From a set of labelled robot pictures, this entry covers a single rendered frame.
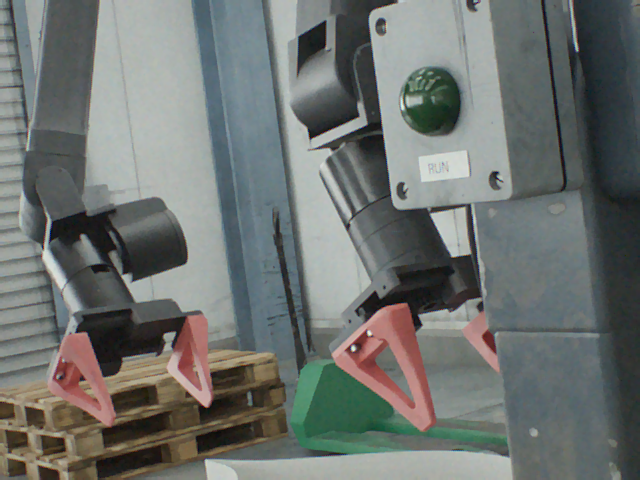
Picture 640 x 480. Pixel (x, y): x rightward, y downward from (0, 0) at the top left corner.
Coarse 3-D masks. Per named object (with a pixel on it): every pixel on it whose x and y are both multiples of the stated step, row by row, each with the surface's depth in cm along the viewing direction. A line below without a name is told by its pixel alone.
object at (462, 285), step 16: (448, 272) 88; (464, 272) 88; (432, 288) 89; (448, 288) 88; (464, 288) 87; (480, 304) 93; (480, 320) 93; (464, 336) 94; (480, 336) 93; (480, 352) 93; (496, 352) 92; (496, 368) 92
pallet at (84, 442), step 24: (216, 384) 682; (120, 408) 643; (168, 408) 626; (192, 408) 633; (216, 408) 682; (264, 408) 660; (0, 432) 655; (24, 432) 656; (48, 432) 613; (72, 432) 594; (96, 432) 601; (120, 432) 647; (168, 432) 626; (72, 456) 598
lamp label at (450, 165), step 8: (456, 152) 56; (464, 152) 55; (424, 160) 57; (432, 160) 57; (440, 160) 57; (448, 160) 56; (456, 160) 56; (464, 160) 55; (424, 168) 57; (432, 168) 57; (440, 168) 57; (448, 168) 56; (456, 168) 56; (464, 168) 55; (424, 176) 57; (432, 176) 57; (440, 176) 57; (448, 176) 56; (456, 176) 56; (464, 176) 56
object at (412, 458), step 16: (208, 464) 113; (224, 464) 112; (240, 464) 111; (256, 464) 110; (272, 464) 109; (288, 464) 109; (304, 464) 108; (320, 464) 108; (336, 464) 108; (352, 464) 107; (368, 464) 107; (384, 464) 107; (400, 464) 106; (416, 464) 106; (432, 464) 105; (448, 464) 104; (464, 464) 103; (480, 464) 102; (496, 464) 100
